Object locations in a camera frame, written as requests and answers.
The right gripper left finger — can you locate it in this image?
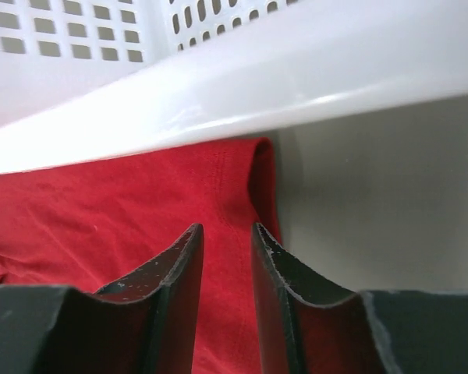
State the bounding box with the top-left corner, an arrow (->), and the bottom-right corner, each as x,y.
0,224 -> 204,373

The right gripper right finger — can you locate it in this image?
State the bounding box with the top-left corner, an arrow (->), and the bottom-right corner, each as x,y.
251,223 -> 468,373

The red t shirt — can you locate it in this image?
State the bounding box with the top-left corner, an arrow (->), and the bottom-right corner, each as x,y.
0,138 -> 280,373

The white plastic basket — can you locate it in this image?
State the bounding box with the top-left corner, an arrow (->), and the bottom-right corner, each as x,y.
0,1 -> 468,174

